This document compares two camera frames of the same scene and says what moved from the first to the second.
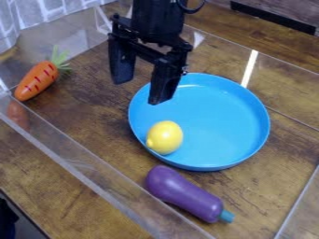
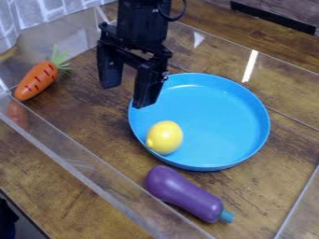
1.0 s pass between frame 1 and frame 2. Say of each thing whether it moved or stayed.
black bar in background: stayed
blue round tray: stayed
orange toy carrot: stayed
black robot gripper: moved
